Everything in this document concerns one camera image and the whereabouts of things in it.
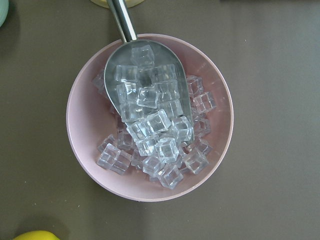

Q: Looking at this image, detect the metal ice scoop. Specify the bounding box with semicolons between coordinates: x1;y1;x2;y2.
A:
103;0;195;146

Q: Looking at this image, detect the pink bowl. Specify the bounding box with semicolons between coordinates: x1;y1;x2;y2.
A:
66;33;234;202

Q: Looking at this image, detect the clear ice cubes pile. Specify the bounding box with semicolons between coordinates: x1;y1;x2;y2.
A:
96;45;215;189

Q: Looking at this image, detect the round wooden stand base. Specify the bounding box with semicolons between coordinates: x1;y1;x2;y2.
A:
90;0;144;9

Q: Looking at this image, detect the yellow lemon near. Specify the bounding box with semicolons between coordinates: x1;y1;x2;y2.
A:
13;230;60;240

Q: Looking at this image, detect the mint green bowl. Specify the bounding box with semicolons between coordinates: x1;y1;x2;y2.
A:
0;0;9;27

